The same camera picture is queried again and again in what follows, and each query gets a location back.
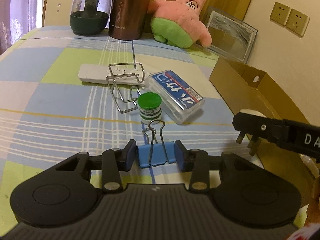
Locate white plug adapter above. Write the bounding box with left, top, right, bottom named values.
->
left=233, top=109, right=267, bottom=156

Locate clear toothpick box blue label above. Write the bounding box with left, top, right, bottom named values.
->
left=145, top=70, right=204, bottom=125

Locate green cap small bottle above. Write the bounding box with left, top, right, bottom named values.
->
left=137, top=92, right=162, bottom=125

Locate white remote control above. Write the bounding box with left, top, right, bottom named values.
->
left=78, top=63, right=158, bottom=86

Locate person hand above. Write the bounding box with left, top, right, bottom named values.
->
left=305, top=177, right=320, bottom=225

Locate cardboard box tray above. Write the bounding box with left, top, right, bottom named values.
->
left=209, top=57, right=315, bottom=206

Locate checkered tablecloth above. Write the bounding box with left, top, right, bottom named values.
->
left=1, top=27, right=249, bottom=235

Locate framed sand picture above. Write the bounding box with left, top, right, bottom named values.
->
left=204, top=7, right=258, bottom=63

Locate pink starfish plush toy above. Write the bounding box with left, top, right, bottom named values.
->
left=148, top=0, right=212, bottom=48

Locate brown metal thermos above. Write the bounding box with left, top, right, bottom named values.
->
left=108, top=0, right=150, bottom=41

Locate cream wooden chair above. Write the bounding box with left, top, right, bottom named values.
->
left=42, top=0, right=73, bottom=27

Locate purple lace curtain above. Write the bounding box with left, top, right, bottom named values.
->
left=0, top=0, right=121, bottom=55

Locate beige double wall socket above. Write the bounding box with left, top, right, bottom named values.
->
left=270, top=2, right=310, bottom=37

